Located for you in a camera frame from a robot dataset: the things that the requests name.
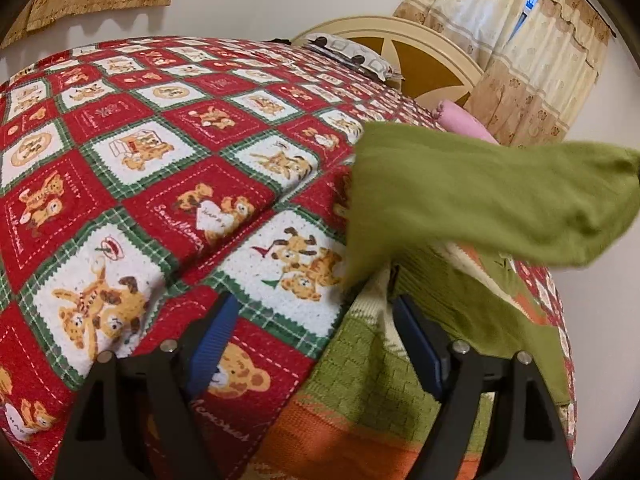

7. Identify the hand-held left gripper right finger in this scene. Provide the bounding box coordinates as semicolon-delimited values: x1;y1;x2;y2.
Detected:
391;292;576;480

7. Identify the red teddy bear printed blanket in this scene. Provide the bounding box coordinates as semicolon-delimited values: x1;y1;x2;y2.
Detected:
0;35;581;480

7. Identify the green knitted sweater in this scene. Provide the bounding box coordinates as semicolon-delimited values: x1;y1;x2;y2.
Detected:
252;120;640;480

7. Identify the cream and brown bed headboard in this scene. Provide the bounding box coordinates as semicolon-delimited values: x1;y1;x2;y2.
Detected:
291;16;485;111

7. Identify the beige floral window curtain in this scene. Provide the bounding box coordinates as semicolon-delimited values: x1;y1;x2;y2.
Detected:
394;0;612;148

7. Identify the pink pillow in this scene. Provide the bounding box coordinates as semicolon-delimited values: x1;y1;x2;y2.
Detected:
434;100;501;146

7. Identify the white patterned pillow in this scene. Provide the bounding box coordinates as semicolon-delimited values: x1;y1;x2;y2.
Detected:
300;33;396;83

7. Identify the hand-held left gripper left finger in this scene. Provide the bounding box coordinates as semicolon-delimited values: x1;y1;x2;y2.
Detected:
54;291;241;480

